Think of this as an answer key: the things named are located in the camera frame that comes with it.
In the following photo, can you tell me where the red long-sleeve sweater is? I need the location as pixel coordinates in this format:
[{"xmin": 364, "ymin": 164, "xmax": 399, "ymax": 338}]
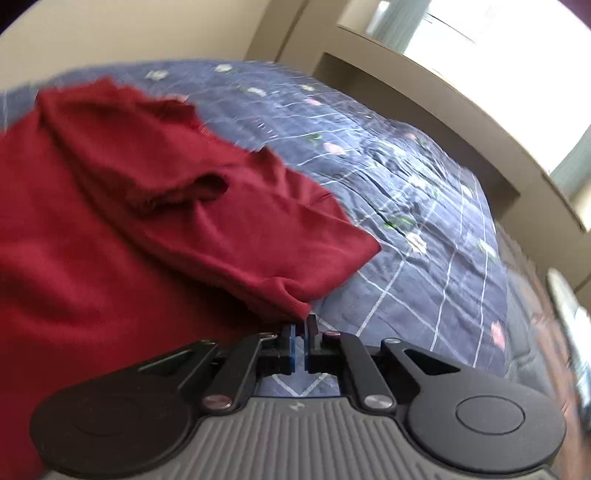
[{"xmin": 1, "ymin": 78, "xmax": 380, "ymax": 479}]

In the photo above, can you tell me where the blue plaid floral quilt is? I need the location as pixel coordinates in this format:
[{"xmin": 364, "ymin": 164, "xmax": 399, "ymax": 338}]
[{"xmin": 1, "ymin": 60, "xmax": 507, "ymax": 411}]

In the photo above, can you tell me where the dark quilted mattress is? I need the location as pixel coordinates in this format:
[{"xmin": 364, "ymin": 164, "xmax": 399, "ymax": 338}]
[{"xmin": 497, "ymin": 227, "xmax": 590, "ymax": 440}]

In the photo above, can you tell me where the white floral pillow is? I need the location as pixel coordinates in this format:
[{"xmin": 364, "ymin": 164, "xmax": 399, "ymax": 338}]
[{"xmin": 546, "ymin": 268, "xmax": 590, "ymax": 403}]

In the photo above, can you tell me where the right teal curtain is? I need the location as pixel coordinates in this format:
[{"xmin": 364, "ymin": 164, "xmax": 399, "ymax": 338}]
[{"xmin": 550, "ymin": 129, "xmax": 591, "ymax": 226}]

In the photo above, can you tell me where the teal curtain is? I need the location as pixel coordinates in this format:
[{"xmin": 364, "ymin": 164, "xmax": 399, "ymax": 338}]
[
  {"xmin": 550, "ymin": 129, "xmax": 591, "ymax": 226},
  {"xmin": 370, "ymin": 0, "xmax": 431, "ymax": 53}
]

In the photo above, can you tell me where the left teal curtain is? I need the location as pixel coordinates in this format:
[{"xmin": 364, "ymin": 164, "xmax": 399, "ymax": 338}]
[{"xmin": 370, "ymin": 0, "xmax": 431, "ymax": 53}]

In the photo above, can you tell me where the bright window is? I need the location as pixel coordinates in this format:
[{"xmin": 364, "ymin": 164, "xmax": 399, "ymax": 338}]
[{"xmin": 363, "ymin": 0, "xmax": 591, "ymax": 176}]

